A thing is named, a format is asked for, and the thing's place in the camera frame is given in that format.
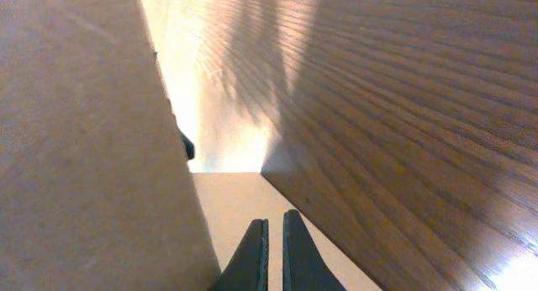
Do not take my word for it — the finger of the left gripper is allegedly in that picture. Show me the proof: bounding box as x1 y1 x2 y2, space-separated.
180 132 195 161

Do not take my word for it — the cardboard box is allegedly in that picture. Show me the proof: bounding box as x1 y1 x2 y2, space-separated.
0 0 383 291

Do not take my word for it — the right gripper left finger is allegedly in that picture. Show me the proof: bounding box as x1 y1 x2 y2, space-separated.
209 219 269 291

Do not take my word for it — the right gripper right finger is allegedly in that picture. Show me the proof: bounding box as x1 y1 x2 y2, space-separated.
282 209 345 291

